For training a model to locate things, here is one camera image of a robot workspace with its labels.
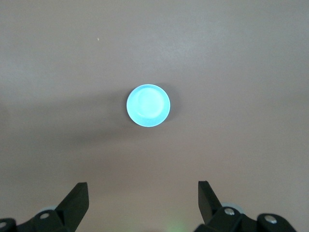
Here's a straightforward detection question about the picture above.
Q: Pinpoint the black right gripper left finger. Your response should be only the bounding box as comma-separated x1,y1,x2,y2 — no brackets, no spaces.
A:
0,182,90,232

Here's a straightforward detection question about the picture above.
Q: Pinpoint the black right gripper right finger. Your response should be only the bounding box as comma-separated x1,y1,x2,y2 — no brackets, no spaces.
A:
195,180,295,232

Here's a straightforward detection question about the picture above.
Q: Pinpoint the light blue bowl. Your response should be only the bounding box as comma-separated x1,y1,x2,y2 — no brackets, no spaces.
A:
126,84,171,127

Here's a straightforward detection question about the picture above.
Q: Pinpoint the brown table mat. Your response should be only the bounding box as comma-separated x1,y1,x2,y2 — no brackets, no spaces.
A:
0,0,309,232

